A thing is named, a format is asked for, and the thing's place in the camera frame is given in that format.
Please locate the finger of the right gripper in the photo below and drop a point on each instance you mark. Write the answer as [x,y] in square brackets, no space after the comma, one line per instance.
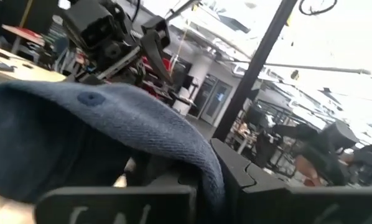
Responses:
[156,49]

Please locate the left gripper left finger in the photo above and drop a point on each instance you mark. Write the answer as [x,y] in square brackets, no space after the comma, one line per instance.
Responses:
[117,205]

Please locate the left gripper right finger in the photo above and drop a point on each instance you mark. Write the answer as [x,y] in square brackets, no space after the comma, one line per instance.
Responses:
[267,202]

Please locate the blue denim cap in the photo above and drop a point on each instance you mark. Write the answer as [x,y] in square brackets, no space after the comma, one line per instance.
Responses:
[127,124]

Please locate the person's hand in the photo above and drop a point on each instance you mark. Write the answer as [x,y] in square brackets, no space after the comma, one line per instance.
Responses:
[307,171]

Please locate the glass double door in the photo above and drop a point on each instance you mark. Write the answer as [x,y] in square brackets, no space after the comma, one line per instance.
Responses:
[215,101]

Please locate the wooden workbench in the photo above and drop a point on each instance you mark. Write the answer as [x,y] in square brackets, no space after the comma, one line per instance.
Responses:
[33,73]

